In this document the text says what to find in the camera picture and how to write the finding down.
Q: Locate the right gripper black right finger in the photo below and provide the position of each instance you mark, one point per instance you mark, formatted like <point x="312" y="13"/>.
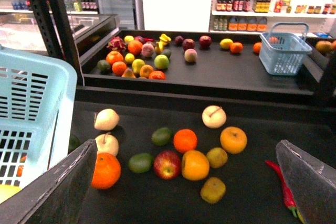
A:
<point x="311" y="181"/>

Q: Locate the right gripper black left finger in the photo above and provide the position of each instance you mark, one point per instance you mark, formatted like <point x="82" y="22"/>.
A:
<point x="57" y="195"/>

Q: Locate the yellow lemon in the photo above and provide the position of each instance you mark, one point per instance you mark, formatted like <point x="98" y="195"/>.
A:
<point x="7" y="191"/>
<point x="225" y="43"/>

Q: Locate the light blue shopping basket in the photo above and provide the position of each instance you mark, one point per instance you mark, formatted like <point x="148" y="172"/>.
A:
<point x="37" y="100"/>

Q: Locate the far orange beside lemon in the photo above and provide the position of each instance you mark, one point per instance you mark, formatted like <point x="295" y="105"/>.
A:
<point x="236" y="47"/>

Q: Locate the red chili pepper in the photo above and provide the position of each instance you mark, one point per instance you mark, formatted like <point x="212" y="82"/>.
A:
<point x="288" y="199"/>

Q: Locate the large orange mandarin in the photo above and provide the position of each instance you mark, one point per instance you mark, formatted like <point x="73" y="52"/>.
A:
<point x="107" y="171"/>

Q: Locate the dark green avocado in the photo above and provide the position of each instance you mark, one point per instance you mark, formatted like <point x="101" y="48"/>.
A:
<point x="73" y="143"/>

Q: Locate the white pear middle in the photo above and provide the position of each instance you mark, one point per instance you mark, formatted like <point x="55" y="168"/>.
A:
<point x="107" y="143"/>

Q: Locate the green lime lower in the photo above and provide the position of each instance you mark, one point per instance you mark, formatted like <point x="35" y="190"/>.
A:
<point x="141" y="163"/>

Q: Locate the green lime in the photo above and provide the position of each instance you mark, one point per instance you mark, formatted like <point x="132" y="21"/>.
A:
<point x="162" y="136"/>
<point x="141" y="163"/>

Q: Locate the yellow orange apple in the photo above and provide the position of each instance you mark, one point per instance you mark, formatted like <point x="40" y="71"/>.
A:
<point x="233" y="140"/>

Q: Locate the white pear left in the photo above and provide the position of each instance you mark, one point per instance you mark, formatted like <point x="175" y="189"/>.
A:
<point x="106" y="120"/>

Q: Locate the olive brown pear lower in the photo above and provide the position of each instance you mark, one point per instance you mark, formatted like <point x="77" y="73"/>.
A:
<point x="213" y="190"/>

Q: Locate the red yellow apple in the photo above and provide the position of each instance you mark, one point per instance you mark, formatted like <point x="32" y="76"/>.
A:
<point x="167" y="165"/>

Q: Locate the white pear with stem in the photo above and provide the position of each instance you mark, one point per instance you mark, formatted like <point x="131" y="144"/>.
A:
<point x="214" y="116"/>

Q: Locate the orange persimmon centre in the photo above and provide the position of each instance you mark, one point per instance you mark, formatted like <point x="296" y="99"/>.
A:
<point x="195" y="165"/>

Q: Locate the green lime upper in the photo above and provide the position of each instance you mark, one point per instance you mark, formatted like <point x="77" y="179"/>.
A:
<point x="162" y="136"/>

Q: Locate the black near fruit tray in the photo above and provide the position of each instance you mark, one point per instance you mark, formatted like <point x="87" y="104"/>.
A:
<point x="253" y="189"/>

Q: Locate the black fruit tray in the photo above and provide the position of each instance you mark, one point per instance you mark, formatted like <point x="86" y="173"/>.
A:
<point x="253" y="189"/>
<point x="217" y="73"/>

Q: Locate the small blue basket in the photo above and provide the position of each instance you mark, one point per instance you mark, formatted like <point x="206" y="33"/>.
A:
<point x="283" y="53"/>

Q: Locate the small orange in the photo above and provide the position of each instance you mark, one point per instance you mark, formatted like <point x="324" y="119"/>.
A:
<point x="185" y="140"/>

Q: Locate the black far fruit tray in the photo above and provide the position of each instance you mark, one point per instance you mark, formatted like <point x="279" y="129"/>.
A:
<point x="217" y="73"/>

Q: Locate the far green apple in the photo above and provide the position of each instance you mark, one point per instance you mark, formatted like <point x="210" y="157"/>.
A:
<point x="161" y="62"/>

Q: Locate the far pink peach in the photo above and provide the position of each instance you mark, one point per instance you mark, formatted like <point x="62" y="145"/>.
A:
<point x="190" y="56"/>

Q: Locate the far dark red apple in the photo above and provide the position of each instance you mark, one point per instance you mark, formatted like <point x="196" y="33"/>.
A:
<point x="205" y="41"/>

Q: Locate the black perforated shelf post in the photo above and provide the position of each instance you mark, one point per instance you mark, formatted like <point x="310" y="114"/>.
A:
<point x="53" y="22"/>

